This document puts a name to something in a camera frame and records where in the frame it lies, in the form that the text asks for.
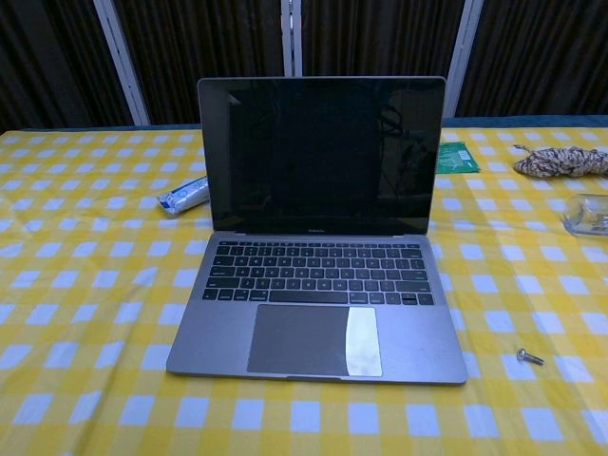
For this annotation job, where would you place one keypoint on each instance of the dark partition panel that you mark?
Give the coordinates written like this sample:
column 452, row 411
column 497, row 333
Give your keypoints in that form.
column 380, row 38
column 199, row 38
column 47, row 57
column 546, row 57

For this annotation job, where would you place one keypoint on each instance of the clear plastic bottle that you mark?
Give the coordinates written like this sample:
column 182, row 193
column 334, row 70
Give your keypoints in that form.
column 589, row 218

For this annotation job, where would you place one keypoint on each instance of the white partition post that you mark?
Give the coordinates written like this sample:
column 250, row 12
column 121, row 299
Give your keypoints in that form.
column 468, row 57
column 294, row 38
column 119, row 62

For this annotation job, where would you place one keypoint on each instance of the blue white toothpaste tube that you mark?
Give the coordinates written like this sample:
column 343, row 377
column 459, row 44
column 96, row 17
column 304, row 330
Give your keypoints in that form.
column 183, row 197

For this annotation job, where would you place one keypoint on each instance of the green foil packet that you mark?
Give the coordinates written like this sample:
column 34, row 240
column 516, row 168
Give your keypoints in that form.
column 456, row 159

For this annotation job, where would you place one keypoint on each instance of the small silver bolt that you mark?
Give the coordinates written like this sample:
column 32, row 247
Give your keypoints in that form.
column 528, row 355

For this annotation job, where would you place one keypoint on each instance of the yellow white checkered tablecloth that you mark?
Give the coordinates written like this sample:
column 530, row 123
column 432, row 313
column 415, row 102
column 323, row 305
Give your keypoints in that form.
column 95, row 285

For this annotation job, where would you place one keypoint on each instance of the silver laptop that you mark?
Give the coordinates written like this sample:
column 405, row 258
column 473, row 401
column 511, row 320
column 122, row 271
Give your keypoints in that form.
column 214, row 332

